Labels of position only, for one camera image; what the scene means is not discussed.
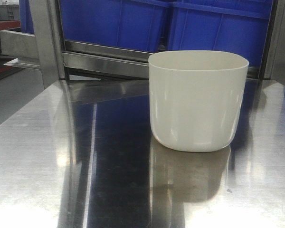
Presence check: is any blue crate left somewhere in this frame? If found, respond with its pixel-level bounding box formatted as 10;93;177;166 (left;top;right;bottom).
60;0;170;52

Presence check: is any blue crate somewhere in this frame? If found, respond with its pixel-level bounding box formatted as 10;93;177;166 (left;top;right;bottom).
60;0;170;52
167;0;273;67

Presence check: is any stainless steel shelf frame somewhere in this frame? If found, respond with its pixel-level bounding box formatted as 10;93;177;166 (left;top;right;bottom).
0;0;285;87

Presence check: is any white plastic bin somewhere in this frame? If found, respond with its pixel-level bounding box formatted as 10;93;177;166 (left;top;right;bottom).
148;50;249;152

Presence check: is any blue crate right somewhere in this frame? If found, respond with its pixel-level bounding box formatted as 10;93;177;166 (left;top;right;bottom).
167;0;273;67

